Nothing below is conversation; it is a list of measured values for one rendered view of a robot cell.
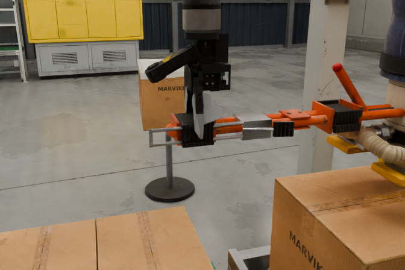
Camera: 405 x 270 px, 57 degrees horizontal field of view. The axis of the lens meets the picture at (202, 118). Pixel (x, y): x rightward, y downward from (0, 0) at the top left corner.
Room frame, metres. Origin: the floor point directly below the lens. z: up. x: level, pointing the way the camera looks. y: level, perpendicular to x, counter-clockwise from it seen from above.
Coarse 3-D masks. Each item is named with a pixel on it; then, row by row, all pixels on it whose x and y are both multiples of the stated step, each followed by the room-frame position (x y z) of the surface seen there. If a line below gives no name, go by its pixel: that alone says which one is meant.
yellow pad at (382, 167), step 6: (378, 162) 0.83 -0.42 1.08; (384, 162) 0.83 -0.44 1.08; (372, 168) 0.83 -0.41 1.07; (378, 168) 0.81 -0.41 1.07; (384, 168) 0.80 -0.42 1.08; (390, 168) 0.80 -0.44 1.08; (396, 168) 0.79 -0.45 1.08; (384, 174) 0.79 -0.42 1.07; (390, 174) 0.77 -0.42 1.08; (396, 174) 0.77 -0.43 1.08; (402, 174) 0.77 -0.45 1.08; (390, 180) 0.77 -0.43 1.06; (396, 180) 0.75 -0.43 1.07; (402, 180) 0.74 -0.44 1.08; (402, 186) 0.74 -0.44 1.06
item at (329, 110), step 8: (312, 104) 0.88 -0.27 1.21; (320, 104) 0.85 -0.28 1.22; (328, 104) 0.89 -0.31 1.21; (336, 104) 0.89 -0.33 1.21; (344, 104) 0.88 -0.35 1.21; (352, 104) 0.85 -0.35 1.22; (320, 112) 0.85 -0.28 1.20; (328, 112) 0.81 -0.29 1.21; (336, 112) 0.80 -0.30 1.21; (344, 112) 0.80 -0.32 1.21; (352, 112) 0.81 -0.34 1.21; (360, 112) 0.82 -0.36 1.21; (328, 120) 0.81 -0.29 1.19; (336, 120) 0.81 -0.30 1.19; (344, 120) 0.81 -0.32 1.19; (352, 120) 0.82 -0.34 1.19; (360, 120) 0.83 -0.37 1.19; (320, 128) 0.84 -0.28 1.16; (328, 128) 0.81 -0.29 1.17; (336, 128) 0.80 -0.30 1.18; (344, 128) 0.81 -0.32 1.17; (352, 128) 0.81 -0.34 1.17
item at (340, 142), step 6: (330, 138) 1.00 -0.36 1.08; (336, 138) 0.99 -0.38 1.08; (342, 138) 0.99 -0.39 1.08; (336, 144) 0.97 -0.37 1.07; (342, 144) 0.95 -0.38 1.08; (348, 144) 0.95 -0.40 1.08; (354, 144) 0.94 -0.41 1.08; (342, 150) 0.94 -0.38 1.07; (348, 150) 0.92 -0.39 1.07; (354, 150) 0.93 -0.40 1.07; (360, 150) 0.93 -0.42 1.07
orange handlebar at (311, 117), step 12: (372, 108) 0.89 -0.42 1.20; (396, 108) 0.88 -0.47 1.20; (216, 120) 0.79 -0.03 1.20; (228, 120) 0.80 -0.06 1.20; (276, 120) 0.79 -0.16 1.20; (288, 120) 0.79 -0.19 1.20; (300, 120) 0.80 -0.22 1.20; (312, 120) 0.81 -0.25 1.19; (324, 120) 0.81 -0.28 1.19; (168, 132) 0.73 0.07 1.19; (216, 132) 0.75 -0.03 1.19; (228, 132) 0.75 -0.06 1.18
